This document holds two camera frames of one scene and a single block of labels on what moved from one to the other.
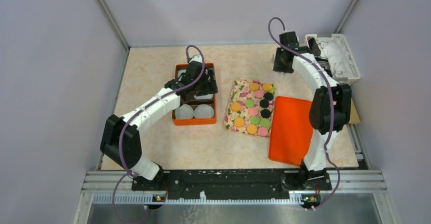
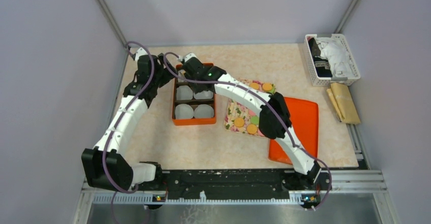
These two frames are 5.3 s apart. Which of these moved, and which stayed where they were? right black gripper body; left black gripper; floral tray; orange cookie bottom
Moved: right black gripper body; left black gripper
Stayed: orange cookie bottom; floral tray
